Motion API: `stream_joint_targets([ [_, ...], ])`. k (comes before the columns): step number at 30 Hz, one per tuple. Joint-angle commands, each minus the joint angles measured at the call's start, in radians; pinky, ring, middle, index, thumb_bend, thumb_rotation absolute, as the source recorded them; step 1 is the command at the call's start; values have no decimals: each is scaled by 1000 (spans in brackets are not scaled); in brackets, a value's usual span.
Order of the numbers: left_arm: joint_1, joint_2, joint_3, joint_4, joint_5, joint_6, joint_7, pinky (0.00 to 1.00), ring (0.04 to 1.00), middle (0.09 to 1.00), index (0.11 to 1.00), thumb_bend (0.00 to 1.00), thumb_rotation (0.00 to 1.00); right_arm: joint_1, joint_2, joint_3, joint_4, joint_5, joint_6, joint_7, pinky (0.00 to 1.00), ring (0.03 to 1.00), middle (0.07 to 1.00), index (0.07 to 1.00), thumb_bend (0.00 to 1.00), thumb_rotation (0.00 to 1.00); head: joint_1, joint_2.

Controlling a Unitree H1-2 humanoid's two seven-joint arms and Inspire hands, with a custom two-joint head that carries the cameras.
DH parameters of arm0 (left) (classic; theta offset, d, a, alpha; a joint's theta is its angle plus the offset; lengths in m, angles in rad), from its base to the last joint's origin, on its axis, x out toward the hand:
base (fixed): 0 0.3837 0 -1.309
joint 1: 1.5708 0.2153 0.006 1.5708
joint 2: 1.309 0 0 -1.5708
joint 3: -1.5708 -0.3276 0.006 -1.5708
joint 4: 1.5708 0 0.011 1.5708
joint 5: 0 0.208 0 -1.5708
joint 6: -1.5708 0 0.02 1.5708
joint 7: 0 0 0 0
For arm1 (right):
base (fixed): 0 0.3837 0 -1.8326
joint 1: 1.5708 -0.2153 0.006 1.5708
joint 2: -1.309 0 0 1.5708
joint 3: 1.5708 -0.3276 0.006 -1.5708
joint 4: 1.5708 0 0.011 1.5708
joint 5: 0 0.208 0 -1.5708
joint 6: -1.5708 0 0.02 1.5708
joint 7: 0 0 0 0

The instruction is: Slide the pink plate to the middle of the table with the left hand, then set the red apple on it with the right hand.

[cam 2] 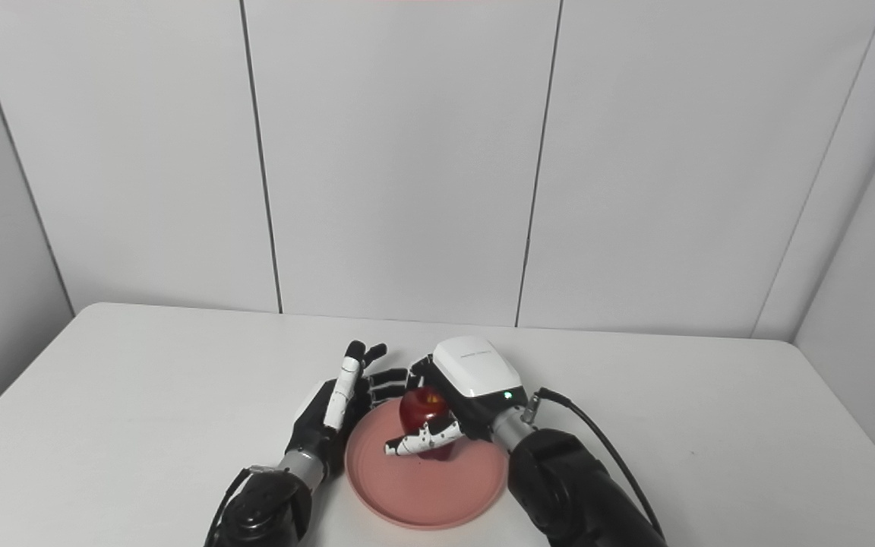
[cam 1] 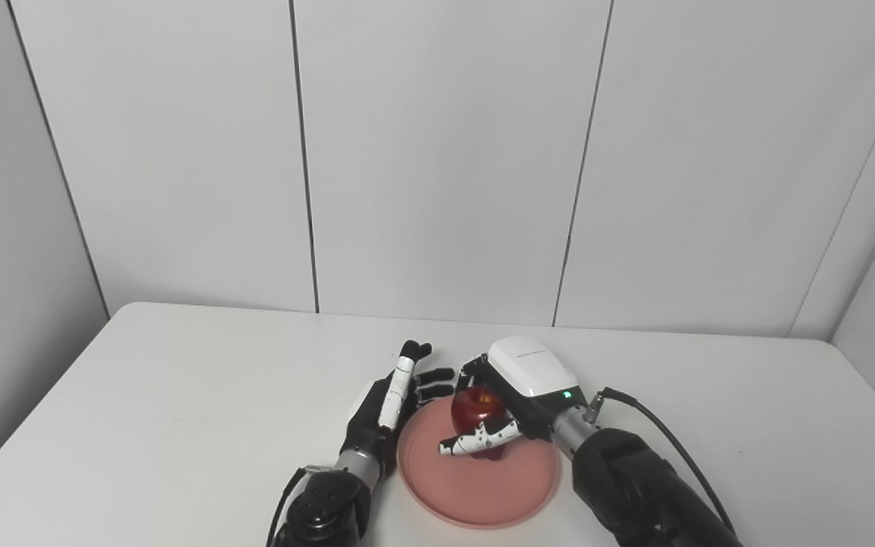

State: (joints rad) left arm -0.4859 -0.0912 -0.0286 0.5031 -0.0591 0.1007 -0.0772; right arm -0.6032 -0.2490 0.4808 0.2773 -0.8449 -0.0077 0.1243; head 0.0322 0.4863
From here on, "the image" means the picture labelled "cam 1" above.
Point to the pink plate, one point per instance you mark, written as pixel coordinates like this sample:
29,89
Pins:
478,475

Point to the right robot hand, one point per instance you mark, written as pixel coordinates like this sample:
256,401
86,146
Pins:
525,387

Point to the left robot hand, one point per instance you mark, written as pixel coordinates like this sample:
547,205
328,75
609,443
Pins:
388,410

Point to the red apple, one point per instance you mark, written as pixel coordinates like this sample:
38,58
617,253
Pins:
475,414

